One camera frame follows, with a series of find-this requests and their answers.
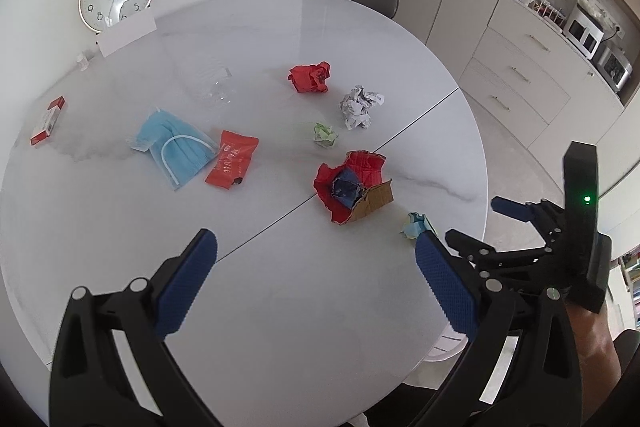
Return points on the beige drawer unit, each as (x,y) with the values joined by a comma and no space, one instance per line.
(535,72)

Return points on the green crumpled paper ball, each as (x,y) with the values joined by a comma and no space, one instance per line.
(325,135)

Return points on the white folded card box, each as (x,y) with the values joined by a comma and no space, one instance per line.
(126,36)

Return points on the small white pill bottle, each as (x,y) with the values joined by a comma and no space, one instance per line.
(82,61)

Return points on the silver toaster oven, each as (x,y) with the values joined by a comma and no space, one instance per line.
(616,66)

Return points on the clear plastic bag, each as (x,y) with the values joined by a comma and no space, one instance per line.
(209,83)

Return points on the red snack wrapper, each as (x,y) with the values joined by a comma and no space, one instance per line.
(231,159)

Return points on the blue face mask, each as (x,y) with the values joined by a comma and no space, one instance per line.
(175,149)

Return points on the small blue-green crumpled paper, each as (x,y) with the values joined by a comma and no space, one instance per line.
(415,227)

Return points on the red and white medicine box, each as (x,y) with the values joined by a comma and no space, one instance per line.
(48,121)

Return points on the white microwave oven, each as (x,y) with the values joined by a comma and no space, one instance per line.
(584,31)

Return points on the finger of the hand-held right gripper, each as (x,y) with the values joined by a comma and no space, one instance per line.
(500,259)
(507,207)

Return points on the white crumpled paper ball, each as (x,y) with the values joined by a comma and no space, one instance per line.
(360,107)

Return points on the red crumpled paper ball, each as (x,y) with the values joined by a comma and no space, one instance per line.
(310,78)

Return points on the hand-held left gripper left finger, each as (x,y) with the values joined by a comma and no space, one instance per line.
(187,277)

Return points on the crushed red cardboard box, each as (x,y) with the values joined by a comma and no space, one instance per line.
(352,187)

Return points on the white table base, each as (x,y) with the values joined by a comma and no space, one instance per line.
(445,341)

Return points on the person's right forearm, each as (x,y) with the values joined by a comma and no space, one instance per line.
(595,357)

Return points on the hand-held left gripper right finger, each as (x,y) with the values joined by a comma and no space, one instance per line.
(442,277)

